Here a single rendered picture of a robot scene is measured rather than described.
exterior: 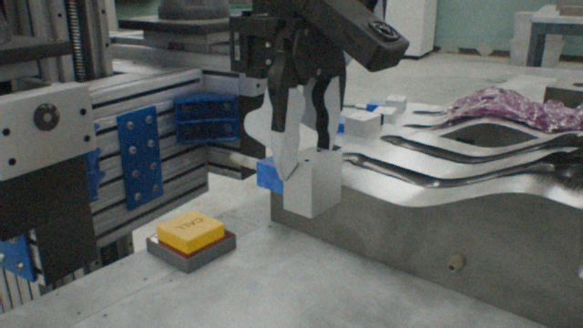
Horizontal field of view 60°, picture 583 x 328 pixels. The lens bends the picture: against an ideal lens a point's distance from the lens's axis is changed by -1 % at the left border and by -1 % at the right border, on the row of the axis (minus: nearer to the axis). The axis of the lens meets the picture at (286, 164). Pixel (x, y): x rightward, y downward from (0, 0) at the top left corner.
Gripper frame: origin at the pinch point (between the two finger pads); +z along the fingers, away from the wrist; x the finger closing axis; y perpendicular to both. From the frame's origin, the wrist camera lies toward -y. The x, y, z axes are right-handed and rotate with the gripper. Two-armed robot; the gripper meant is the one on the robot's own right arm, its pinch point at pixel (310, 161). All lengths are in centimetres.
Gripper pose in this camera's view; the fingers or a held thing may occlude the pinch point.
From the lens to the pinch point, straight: 51.0
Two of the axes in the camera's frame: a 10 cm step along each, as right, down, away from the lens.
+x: -6.4, 2.7, -7.2
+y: -7.7, -2.3, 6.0
